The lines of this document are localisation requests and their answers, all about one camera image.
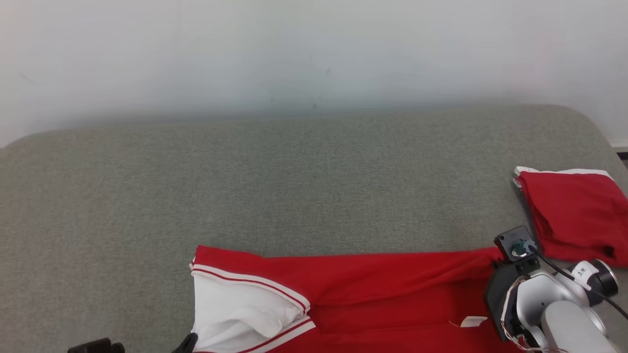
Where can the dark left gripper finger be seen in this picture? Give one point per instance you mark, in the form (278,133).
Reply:
(187,345)

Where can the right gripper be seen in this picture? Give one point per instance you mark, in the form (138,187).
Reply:
(495,299)

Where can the red jersey black lettering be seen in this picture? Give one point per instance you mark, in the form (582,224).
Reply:
(382,294)

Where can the red shorts white stripe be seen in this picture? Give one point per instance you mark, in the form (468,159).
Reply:
(579,215)

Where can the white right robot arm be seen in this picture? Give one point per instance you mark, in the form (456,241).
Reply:
(574,328)

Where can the grey-green fabric sofa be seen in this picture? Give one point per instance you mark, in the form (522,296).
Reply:
(245,186)

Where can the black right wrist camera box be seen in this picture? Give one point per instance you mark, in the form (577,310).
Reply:
(505,241)

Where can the white wall baseboard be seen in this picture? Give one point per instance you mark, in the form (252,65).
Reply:
(620,145)

